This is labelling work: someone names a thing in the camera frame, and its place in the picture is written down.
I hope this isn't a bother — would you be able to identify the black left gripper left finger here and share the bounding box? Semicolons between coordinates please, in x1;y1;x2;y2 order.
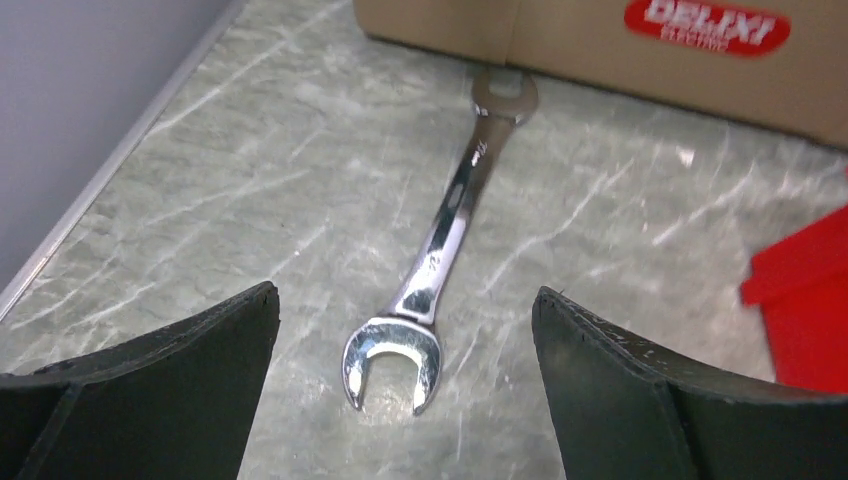
1;281;280;479

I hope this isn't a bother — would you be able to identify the tan open toolbox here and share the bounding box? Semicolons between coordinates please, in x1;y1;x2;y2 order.
353;0;847;147

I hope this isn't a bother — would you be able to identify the red plastic bin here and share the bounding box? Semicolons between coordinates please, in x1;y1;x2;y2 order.
740;207;847;394

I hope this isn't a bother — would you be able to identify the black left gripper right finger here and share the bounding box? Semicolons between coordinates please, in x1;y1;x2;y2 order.
532;287;847;479

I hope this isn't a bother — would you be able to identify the silver combination wrench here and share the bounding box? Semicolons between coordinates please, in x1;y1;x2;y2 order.
341;69;539;416

